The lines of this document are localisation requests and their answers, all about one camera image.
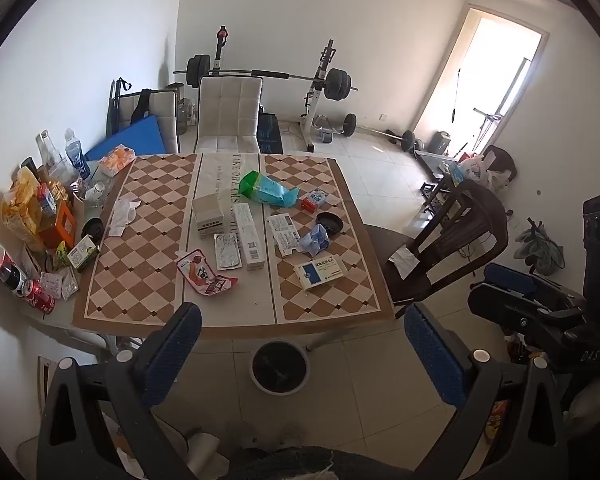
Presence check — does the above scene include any blue wrapper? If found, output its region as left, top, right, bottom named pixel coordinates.
left=298, top=223, right=330, bottom=258

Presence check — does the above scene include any blue folded mat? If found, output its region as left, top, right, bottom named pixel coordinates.
left=85, top=115, right=168, bottom=162

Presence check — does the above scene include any white green medicine box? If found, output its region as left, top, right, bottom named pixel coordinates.
left=193, top=194, right=224, bottom=238

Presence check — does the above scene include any checkered brown table mat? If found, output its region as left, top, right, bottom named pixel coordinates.
left=72, top=153, right=393, bottom=338

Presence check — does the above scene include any orange box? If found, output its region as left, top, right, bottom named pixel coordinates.
left=38, top=202, right=76, bottom=249

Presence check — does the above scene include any dark wooden chair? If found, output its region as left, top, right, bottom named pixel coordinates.
left=366, top=180, right=508, bottom=318

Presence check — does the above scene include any white printed box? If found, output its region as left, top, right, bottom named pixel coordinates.
left=268, top=214, right=300, bottom=257

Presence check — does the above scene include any yellow snack bag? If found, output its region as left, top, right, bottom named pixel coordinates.
left=1, top=167, right=44, bottom=252

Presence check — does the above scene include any white padded chair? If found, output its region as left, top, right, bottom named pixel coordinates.
left=195, top=76, right=263, bottom=153

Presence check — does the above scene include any white round trash bin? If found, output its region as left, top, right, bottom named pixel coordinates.
left=249, top=340, right=310, bottom=396

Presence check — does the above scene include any red blue milk carton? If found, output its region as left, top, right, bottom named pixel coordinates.
left=300, top=188, right=328, bottom=214

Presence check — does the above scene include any black round lid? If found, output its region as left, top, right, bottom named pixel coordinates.
left=81, top=217, right=105, bottom=245

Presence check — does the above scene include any orange tissue pack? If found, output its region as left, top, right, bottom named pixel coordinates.
left=98, top=144, right=136, bottom=178

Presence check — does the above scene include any green white small carton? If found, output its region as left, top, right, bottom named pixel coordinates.
left=67, top=234, right=99, bottom=272

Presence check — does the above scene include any silver foil blister pack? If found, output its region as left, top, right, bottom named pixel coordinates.
left=214, top=233, right=242, bottom=271

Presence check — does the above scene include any red cola can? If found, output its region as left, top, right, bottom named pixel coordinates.
left=22, top=278, right=55, bottom=314

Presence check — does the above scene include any cola bottle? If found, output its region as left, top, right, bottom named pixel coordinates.
left=0, top=247, right=28, bottom=297

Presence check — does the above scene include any green blue rice bag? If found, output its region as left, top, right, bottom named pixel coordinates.
left=238, top=170, right=300, bottom=208

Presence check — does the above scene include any long white pink box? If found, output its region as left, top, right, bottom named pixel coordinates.
left=232, top=203, right=265, bottom=270

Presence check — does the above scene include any white blue medicine box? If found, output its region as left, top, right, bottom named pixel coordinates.
left=294, top=255, right=347, bottom=289

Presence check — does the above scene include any crumpled white tissue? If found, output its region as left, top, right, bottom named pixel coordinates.
left=108, top=198, right=142, bottom=237

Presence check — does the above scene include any blue label water bottle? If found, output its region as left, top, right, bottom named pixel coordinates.
left=65, top=128, right=91, bottom=181

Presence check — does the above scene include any red white snack wrapper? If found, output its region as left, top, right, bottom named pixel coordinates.
left=176, top=249, right=238, bottom=297

